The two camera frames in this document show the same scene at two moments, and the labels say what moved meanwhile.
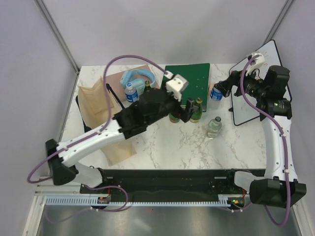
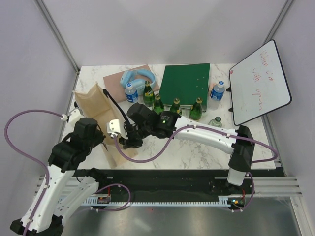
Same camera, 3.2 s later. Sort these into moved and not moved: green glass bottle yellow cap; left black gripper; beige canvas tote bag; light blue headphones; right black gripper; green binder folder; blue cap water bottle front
Moved: beige canvas tote bag; right black gripper; left black gripper
Not moved: blue cap water bottle front; green binder folder; green glass bottle yellow cap; light blue headphones
